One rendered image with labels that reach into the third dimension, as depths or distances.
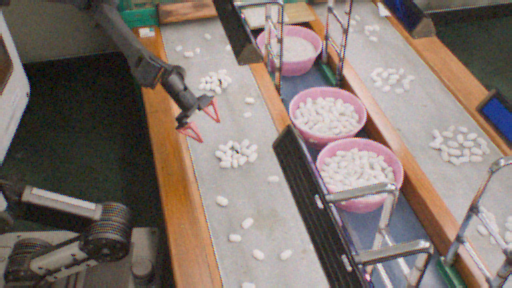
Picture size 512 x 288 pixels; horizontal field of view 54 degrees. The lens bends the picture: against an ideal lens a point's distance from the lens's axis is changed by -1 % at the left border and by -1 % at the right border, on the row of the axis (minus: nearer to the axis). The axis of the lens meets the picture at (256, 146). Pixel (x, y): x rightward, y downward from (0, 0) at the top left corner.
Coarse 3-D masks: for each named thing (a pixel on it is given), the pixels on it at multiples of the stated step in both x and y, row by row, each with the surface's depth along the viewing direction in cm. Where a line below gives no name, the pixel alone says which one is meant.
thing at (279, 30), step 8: (248, 0) 161; (256, 0) 161; (264, 0) 162; (272, 0) 162; (280, 0) 163; (280, 8) 165; (280, 16) 167; (272, 24) 180; (280, 24) 169; (280, 32) 171; (280, 40) 173; (264, 48) 194; (280, 48) 175; (264, 56) 196; (272, 56) 187; (280, 56) 178; (264, 64) 199; (280, 64) 180; (280, 72) 183; (272, 80) 198; (280, 80) 185; (280, 88) 188; (280, 96) 191
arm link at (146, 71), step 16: (112, 0) 159; (96, 16) 159; (112, 16) 155; (112, 32) 152; (128, 32) 151; (128, 48) 145; (144, 48) 145; (128, 64) 144; (144, 64) 138; (144, 80) 140
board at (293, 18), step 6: (288, 6) 227; (294, 6) 227; (300, 6) 227; (306, 6) 227; (288, 12) 223; (294, 12) 223; (300, 12) 223; (306, 12) 223; (246, 18) 219; (288, 18) 219; (294, 18) 219; (300, 18) 219; (306, 18) 219; (312, 18) 219; (264, 24) 216; (276, 24) 217
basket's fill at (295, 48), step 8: (272, 40) 216; (288, 40) 214; (296, 40) 215; (304, 40) 215; (272, 48) 210; (288, 48) 211; (296, 48) 210; (304, 48) 211; (312, 48) 212; (288, 56) 206; (296, 56) 206; (304, 56) 206
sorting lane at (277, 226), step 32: (192, 32) 218; (224, 32) 218; (192, 64) 201; (224, 64) 201; (224, 96) 187; (256, 96) 187; (224, 128) 175; (256, 128) 175; (192, 160) 164; (256, 160) 164; (224, 192) 154; (256, 192) 154; (288, 192) 154; (224, 224) 146; (256, 224) 146; (288, 224) 146; (224, 256) 138
